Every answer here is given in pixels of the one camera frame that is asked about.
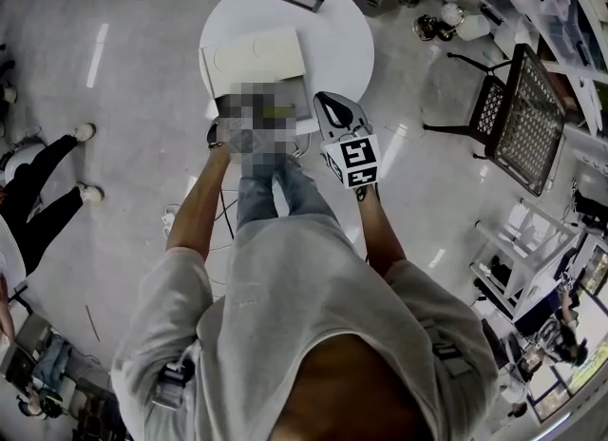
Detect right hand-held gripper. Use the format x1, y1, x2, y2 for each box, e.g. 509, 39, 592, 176
313, 91, 383, 190

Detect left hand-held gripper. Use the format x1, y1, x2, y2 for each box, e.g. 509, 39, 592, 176
222, 120, 298, 179

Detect white box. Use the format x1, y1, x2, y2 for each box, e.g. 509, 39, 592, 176
198, 24, 315, 137

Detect person's left forearm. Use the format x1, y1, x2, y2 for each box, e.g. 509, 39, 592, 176
164, 142, 234, 260

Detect person's right forearm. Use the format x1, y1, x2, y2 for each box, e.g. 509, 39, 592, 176
353, 184, 409, 275

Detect person's legs in jeans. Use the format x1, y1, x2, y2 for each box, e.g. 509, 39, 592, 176
236, 158, 343, 240

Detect round white side table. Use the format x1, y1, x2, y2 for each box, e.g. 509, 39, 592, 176
198, 0, 375, 137

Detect brass ornament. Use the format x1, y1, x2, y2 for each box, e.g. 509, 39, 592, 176
411, 13, 456, 43

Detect person's torso in grey shirt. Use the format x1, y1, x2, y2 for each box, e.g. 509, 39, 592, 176
111, 220, 500, 441

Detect white ball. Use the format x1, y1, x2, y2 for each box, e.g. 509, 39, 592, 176
440, 2, 466, 27

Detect white lamp shade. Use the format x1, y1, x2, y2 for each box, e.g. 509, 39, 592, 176
456, 13, 491, 42

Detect black mesh chair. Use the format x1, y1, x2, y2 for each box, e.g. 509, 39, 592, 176
422, 42, 567, 198

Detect white round speaker device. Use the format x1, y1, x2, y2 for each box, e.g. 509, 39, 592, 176
0, 139, 47, 184

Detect white desk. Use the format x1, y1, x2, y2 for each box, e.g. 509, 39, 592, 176
469, 199, 586, 322

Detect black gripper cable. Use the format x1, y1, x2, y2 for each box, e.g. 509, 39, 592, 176
218, 185, 236, 241

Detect clear storage bin black handle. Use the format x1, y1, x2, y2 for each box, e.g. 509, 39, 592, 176
474, 0, 574, 46

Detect black shoulder strap buckle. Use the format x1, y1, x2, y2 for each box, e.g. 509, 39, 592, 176
151, 357, 197, 410
425, 319, 469, 376

